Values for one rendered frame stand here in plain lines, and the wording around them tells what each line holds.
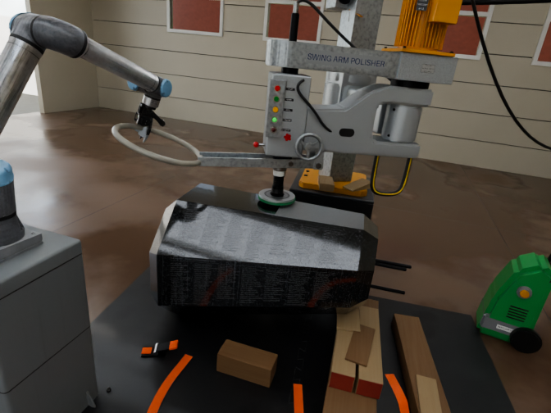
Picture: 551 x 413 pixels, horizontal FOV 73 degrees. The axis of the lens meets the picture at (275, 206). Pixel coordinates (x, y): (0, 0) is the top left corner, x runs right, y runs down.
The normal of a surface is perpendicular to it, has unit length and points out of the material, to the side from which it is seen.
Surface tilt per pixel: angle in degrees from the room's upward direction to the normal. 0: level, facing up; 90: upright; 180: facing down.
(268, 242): 45
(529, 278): 90
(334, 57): 90
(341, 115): 90
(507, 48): 90
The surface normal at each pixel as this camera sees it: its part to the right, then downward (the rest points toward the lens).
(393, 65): 0.10, 0.38
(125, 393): 0.10, -0.92
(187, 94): -0.32, 0.33
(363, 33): 0.32, 0.38
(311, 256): -0.06, -0.40
